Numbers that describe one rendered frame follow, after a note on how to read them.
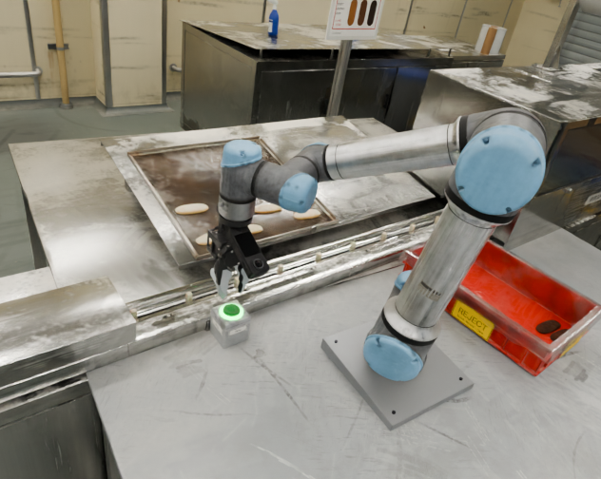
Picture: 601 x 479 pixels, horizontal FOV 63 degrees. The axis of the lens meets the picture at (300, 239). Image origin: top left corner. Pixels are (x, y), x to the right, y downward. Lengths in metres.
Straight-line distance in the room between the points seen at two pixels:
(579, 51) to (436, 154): 7.68
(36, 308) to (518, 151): 0.96
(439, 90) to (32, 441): 1.62
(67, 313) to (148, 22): 3.75
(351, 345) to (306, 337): 0.11
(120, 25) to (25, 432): 3.78
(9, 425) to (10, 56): 3.87
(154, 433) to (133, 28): 3.95
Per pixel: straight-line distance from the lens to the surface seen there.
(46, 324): 1.14
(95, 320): 1.13
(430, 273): 0.87
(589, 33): 8.53
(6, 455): 1.28
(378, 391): 1.16
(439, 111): 1.93
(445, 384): 1.24
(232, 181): 0.96
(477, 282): 1.65
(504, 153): 0.75
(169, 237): 1.40
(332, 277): 1.41
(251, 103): 3.18
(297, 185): 0.91
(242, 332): 1.19
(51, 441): 1.29
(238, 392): 1.12
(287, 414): 1.09
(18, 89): 4.86
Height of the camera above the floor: 1.68
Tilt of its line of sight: 33 degrees down
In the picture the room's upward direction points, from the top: 11 degrees clockwise
